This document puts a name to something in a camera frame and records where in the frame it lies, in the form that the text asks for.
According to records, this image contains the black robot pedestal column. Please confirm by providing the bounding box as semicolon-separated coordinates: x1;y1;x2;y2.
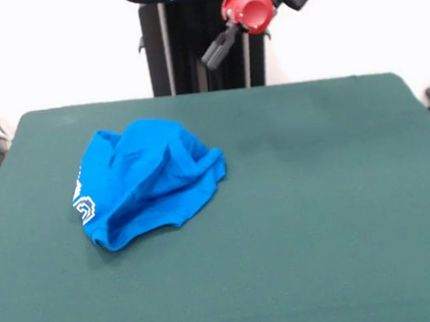
120;0;278;101

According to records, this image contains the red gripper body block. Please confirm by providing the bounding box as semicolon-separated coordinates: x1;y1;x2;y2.
220;0;277;38

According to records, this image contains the blue printed t-shirt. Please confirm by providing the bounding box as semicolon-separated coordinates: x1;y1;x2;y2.
63;109;236;259

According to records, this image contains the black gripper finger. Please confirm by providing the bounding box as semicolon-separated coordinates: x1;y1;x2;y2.
202;26;246;72
197;25;236;65

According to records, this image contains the dark green table cloth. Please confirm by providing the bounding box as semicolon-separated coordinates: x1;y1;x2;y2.
0;67;430;322

